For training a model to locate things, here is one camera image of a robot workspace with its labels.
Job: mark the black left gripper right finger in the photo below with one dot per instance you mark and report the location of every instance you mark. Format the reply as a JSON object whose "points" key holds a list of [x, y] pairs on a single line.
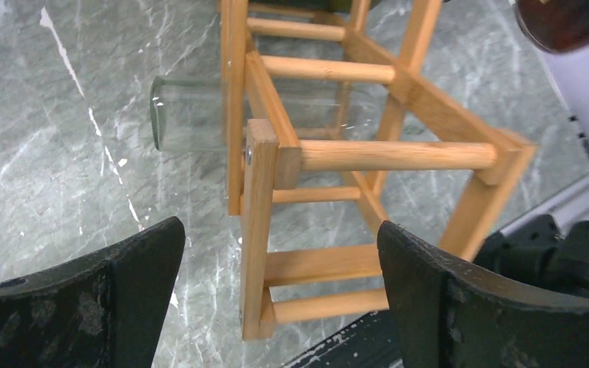
{"points": [[450, 312]]}

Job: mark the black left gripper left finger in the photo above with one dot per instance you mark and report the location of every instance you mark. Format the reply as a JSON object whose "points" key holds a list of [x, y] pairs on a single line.
{"points": [[103, 309]]}

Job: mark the clear open-neck glass bottle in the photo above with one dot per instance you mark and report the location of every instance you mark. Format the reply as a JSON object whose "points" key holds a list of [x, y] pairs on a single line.
{"points": [[189, 116]]}

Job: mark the dark red gold-capped bottle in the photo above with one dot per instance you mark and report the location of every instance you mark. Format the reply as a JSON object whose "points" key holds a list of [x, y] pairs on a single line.
{"points": [[555, 26]]}

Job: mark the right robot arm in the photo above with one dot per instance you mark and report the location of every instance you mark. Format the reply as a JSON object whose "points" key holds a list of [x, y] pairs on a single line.
{"points": [[548, 246]]}

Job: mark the wooden wine rack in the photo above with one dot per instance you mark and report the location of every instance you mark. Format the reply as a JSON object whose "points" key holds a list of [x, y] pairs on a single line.
{"points": [[269, 161]]}

